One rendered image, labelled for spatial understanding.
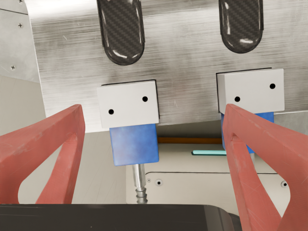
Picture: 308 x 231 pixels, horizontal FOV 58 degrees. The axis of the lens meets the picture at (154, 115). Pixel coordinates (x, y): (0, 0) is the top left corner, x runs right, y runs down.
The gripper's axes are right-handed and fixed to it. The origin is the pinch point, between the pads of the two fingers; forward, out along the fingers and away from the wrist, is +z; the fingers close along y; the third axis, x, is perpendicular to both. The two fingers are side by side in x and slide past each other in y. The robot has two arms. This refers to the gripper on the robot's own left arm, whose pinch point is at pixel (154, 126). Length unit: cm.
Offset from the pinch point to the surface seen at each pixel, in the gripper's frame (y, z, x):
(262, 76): -9.1, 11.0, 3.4
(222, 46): -6.3, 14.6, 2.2
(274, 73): -10.1, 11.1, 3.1
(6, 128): 61, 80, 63
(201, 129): -20, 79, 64
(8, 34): 16.0, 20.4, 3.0
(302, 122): -17.2, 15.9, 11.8
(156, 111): -0.2, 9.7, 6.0
